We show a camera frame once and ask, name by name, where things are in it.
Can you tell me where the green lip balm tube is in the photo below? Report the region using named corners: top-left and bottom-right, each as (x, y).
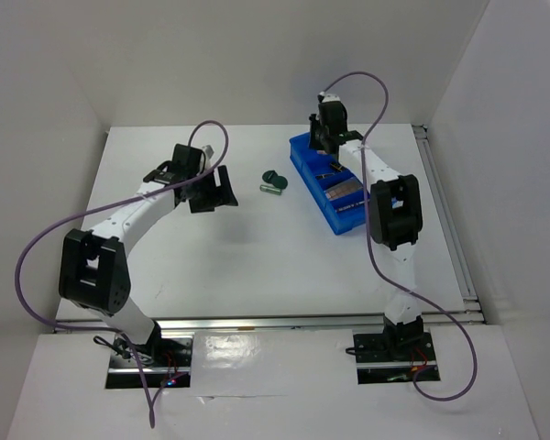
top-left (259, 184), bottom-right (282, 195)

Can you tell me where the long black gold lipstick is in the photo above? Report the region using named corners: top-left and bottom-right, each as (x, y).
top-left (329, 161), bottom-right (347, 173)

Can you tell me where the pink makeup pencil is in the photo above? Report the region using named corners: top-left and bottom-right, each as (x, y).
top-left (335, 201), bottom-right (364, 213)

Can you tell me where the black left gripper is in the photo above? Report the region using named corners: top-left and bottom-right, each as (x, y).
top-left (188, 165), bottom-right (237, 214)

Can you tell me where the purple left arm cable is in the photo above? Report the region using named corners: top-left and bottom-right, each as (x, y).
top-left (14, 120), bottom-right (230, 430)

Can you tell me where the dark green round puff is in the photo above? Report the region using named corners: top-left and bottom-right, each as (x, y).
top-left (271, 175), bottom-right (288, 190)

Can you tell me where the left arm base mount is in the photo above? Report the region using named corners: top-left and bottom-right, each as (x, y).
top-left (93, 335), bottom-right (193, 390)

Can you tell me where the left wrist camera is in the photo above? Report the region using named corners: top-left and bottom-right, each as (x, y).
top-left (201, 145), bottom-right (215, 169)

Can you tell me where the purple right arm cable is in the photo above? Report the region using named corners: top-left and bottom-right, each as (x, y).
top-left (319, 71), bottom-right (479, 402)

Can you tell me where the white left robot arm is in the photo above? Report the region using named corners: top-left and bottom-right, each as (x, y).
top-left (59, 144), bottom-right (237, 366)

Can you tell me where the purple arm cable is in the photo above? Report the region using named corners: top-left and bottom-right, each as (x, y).
top-left (319, 71), bottom-right (479, 402)
top-left (14, 120), bottom-right (230, 430)

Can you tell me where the blue divided plastic tray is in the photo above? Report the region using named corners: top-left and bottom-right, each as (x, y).
top-left (289, 133), bottom-right (365, 235)

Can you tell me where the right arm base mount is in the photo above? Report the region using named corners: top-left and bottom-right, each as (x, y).
top-left (345, 325), bottom-right (441, 385)

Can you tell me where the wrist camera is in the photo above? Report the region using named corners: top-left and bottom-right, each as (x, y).
top-left (201, 145), bottom-right (215, 169)
top-left (317, 92), bottom-right (341, 104)

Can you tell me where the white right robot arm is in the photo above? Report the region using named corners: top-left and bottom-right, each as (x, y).
top-left (309, 92), bottom-right (424, 359)

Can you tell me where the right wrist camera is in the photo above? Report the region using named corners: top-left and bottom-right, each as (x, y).
top-left (317, 92), bottom-right (341, 104)

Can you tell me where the aluminium front rail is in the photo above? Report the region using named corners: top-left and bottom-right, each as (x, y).
top-left (53, 313), bottom-right (395, 338)

